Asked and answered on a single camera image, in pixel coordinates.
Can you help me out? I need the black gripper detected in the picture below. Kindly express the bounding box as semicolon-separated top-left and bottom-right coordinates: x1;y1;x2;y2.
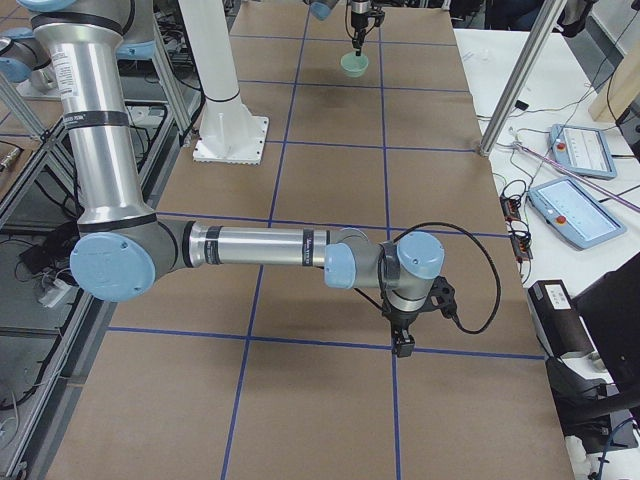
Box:
348;10;369;56
382;295;426;357

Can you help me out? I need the green ceramic bowl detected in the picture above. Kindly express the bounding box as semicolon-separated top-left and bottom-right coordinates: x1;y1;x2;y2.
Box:
340;52;369;78

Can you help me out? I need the black box with label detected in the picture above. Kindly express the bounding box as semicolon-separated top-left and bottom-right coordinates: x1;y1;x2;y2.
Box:
527;280;595;359

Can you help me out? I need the small black square sensor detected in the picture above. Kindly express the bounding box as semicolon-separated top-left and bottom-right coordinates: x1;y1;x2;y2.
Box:
515;100;529;111

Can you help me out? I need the black monitor stand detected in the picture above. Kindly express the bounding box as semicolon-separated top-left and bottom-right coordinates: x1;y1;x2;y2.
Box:
546;256;639;454

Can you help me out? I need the near teach pendant tablet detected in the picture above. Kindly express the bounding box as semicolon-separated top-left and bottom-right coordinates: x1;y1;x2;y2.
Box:
528;177;626;250

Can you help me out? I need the teach pendant tablet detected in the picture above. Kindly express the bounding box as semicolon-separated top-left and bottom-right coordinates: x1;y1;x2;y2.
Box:
528;177;626;250
549;124;617;180

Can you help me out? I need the far teach pendant tablet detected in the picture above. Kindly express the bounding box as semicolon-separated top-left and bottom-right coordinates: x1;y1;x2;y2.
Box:
549;124;617;180

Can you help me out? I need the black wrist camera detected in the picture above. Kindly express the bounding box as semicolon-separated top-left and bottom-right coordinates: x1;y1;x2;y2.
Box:
368;1;385;28
424;276;457;319

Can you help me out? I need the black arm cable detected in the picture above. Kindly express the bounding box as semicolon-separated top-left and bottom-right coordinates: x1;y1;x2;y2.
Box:
357;220;502;335

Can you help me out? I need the white pedestal column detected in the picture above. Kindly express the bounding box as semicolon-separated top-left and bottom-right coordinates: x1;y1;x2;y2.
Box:
179;0;269;165

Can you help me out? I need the aluminium frame post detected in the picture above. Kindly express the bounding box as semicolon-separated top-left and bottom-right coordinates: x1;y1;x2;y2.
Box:
478;0;567;157

